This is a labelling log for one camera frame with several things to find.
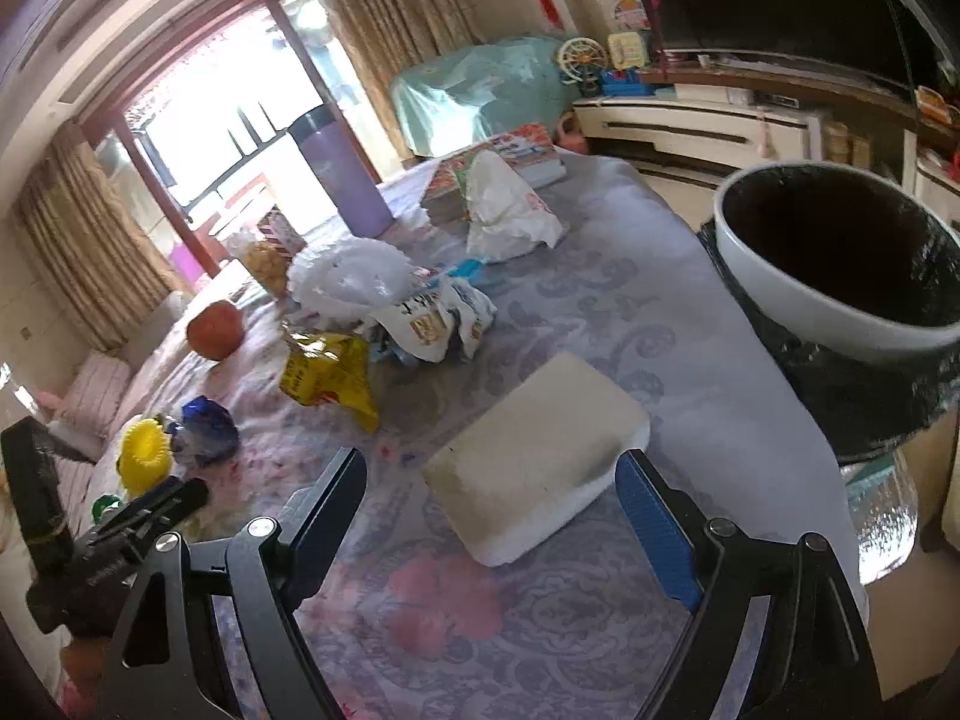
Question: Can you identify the blue wrapper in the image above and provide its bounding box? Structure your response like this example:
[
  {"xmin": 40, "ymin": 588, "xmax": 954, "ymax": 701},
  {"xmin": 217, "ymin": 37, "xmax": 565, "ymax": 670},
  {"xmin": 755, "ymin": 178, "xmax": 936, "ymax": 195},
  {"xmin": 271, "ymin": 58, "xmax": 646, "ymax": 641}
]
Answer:
[{"xmin": 166, "ymin": 395, "xmax": 239, "ymax": 468}]

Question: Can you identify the yellow foam fruit net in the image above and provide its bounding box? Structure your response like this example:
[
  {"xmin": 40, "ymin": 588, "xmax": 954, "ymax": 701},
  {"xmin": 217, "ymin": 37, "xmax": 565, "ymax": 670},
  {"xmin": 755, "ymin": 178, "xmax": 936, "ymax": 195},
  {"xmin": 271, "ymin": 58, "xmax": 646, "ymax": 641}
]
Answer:
[{"xmin": 116, "ymin": 418, "xmax": 172, "ymax": 497}]

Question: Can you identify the white sponge block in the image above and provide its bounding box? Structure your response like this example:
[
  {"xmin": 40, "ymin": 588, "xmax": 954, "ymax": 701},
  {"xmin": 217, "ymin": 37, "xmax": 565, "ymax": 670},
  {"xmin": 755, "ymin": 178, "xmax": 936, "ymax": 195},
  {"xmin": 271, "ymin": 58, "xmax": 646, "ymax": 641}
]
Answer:
[{"xmin": 421, "ymin": 351, "xmax": 651, "ymax": 567}]

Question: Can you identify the yellow snack wrapper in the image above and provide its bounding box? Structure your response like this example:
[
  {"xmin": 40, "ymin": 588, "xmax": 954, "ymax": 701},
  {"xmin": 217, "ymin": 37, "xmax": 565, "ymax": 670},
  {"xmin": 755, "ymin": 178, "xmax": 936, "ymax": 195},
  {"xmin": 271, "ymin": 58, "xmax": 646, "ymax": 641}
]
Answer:
[{"xmin": 280, "ymin": 327, "xmax": 381, "ymax": 433}]

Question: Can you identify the white foam fruit net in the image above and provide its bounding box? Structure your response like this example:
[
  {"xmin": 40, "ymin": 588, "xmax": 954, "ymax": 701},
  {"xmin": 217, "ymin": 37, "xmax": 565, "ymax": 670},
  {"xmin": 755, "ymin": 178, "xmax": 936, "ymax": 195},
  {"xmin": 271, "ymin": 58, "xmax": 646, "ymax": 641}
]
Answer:
[{"xmin": 288, "ymin": 238, "xmax": 416, "ymax": 328}]

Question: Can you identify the white printed snack bag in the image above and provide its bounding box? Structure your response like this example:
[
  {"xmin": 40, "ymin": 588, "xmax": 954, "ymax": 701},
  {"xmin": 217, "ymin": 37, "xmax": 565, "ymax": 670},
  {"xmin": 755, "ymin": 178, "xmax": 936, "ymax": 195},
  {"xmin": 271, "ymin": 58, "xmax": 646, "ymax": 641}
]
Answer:
[{"xmin": 370, "ymin": 277, "xmax": 496, "ymax": 364}]

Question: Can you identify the white plastic bag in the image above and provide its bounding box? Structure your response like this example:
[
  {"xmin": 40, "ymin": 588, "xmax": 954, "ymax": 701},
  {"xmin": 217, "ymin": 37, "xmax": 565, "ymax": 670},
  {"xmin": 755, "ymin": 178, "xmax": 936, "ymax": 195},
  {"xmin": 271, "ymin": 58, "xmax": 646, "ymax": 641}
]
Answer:
[{"xmin": 464, "ymin": 151, "xmax": 566, "ymax": 263}]

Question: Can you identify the white trash bin black liner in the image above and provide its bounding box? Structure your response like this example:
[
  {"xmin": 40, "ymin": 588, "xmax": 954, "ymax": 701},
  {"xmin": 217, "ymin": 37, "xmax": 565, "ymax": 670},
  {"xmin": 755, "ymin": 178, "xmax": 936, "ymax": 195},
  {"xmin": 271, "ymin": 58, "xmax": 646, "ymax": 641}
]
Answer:
[{"xmin": 698, "ymin": 161, "xmax": 958, "ymax": 465}]

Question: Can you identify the red apple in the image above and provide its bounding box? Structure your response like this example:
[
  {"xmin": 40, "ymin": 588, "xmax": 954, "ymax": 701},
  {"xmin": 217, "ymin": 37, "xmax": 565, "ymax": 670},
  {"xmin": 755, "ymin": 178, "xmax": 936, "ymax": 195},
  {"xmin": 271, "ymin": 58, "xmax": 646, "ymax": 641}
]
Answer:
[{"xmin": 185, "ymin": 301, "xmax": 245, "ymax": 362}]

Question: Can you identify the pink striped sofa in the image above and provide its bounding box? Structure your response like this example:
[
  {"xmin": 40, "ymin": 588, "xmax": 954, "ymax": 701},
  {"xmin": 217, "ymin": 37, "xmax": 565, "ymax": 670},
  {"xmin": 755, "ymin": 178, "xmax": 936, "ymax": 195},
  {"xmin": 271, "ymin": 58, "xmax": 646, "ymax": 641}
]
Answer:
[{"xmin": 47, "ymin": 291, "xmax": 199, "ymax": 532}]

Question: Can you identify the floral purple tablecloth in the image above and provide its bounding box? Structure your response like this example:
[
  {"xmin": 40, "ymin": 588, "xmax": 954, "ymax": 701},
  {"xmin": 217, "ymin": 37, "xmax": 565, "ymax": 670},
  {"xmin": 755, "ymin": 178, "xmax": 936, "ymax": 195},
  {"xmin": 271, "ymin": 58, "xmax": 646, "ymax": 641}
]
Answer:
[{"xmin": 112, "ymin": 154, "xmax": 859, "ymax": 718}]

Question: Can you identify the jar of round snacks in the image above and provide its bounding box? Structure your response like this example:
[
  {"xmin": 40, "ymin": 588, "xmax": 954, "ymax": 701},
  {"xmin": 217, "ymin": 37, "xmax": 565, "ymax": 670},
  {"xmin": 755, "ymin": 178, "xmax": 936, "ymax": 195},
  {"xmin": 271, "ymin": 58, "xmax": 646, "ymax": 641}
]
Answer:
[{"xmin": 223, "ymin": 205, "xmax": 306, "ymax": 299}]

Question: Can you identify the purple thermos bottle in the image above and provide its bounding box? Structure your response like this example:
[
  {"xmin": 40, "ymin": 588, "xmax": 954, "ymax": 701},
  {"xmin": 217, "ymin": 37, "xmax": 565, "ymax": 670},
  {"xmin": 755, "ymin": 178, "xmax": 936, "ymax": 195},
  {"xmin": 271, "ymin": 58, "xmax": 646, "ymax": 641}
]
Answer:
[{"xmin": 288, "ymin": 106, "xmax": 394, "ymax": 238}]

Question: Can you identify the left beige curtain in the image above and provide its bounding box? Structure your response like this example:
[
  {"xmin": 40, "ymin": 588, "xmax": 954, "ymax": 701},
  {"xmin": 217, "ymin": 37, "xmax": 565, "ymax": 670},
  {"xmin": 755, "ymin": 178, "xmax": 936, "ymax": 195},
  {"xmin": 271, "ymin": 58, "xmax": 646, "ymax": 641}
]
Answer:
[{"xmin": 13, "ymin": 122, "xmax": 184, "ymax": 353}]

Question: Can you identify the beige curtain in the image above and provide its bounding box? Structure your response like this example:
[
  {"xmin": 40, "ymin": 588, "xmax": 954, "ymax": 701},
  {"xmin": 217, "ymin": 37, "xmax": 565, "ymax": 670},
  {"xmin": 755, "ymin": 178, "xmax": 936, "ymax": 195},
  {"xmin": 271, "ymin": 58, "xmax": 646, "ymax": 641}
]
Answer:
[
  {"xmin": 13, "ymin": 122, "xmax": 184, "ymax": 353},
  {"xmin": 320, "ymin": 0, "xmax": 482, "ymax": 160}
]

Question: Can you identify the white tv cabinet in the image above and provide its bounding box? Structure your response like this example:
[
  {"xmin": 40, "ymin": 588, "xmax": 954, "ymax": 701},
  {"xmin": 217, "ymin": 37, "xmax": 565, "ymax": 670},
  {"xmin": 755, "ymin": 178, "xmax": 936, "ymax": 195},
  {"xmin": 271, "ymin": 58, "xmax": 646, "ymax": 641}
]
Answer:
[{"xmin": 574, "ymin": 83, "xmax": 958, "ymax": 227}]

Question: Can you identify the stack of books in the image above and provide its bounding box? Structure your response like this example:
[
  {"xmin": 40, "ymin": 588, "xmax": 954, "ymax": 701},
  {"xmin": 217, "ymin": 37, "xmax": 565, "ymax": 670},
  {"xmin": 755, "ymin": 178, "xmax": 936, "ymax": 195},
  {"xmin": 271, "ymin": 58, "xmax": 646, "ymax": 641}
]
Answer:
[{"xmin": 420, "ymin": 124, "xmax": 566, "ymax": 226}]

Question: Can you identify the pink kettlebell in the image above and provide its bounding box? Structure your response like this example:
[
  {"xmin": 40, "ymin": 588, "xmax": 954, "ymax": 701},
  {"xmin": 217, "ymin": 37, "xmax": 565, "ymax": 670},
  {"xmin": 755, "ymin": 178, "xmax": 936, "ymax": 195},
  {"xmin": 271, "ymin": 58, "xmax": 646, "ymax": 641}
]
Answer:
[{"xmin": 555, "ymin": 110, "xmax": 590, "ymax": 154}]

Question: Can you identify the teal covered furniture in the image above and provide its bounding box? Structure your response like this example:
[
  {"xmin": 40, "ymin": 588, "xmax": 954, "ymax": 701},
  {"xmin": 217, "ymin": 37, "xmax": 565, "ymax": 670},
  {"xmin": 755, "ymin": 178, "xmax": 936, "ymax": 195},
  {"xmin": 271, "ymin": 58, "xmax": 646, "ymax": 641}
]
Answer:
[{"xmin": 391, "ymin": 36, "xmax": 579, "ymax": 158}]

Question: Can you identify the toy ferris wheel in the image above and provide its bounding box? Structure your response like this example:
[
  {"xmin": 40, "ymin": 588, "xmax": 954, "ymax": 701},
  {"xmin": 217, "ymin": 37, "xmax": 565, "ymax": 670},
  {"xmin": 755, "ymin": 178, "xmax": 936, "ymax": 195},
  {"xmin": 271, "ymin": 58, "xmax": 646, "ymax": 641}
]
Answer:
[{"xmin": 555, "ymin": 36, "xmax": 608, "ymax": 86}]

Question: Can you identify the toy telephone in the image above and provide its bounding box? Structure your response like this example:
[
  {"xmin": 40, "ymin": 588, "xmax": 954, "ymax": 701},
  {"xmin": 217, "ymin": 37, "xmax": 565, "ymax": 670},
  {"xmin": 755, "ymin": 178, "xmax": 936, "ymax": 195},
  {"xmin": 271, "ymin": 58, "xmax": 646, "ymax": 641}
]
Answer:
[{"xmin": 607, "ymin": 29, "xmax": 651, "ymax": 71}]

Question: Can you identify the right beige curtain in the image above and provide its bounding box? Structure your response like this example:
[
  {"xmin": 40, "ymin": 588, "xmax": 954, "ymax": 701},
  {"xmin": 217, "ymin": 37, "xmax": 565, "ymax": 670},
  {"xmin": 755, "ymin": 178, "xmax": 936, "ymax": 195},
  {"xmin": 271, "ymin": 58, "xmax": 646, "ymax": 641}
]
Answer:
[{"xmin": 320, "ymin": 0, "xmax": 482, "ymax": 160}]

